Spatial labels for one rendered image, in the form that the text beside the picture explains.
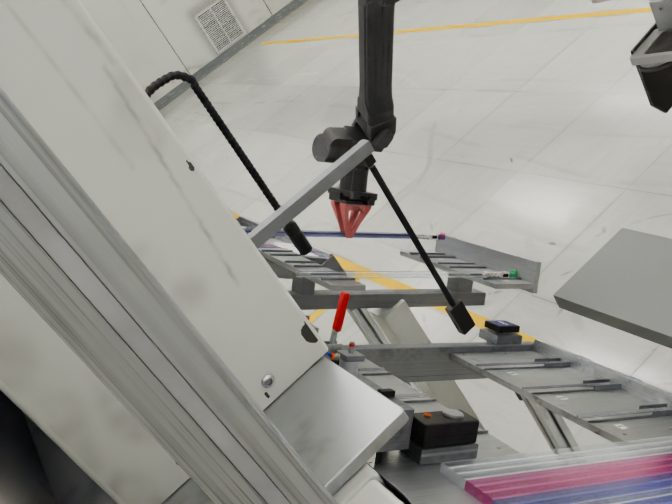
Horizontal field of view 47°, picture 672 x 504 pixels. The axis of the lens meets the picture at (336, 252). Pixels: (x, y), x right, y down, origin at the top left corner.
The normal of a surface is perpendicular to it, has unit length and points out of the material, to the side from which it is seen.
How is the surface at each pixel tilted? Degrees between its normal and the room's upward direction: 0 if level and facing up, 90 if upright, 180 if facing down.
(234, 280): 90
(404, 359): 90
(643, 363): 0
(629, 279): 0
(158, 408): 90
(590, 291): 0
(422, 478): 43
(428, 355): 90
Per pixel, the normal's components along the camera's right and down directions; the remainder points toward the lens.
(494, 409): -0.49, -0.75
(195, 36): 0.48, 0.19
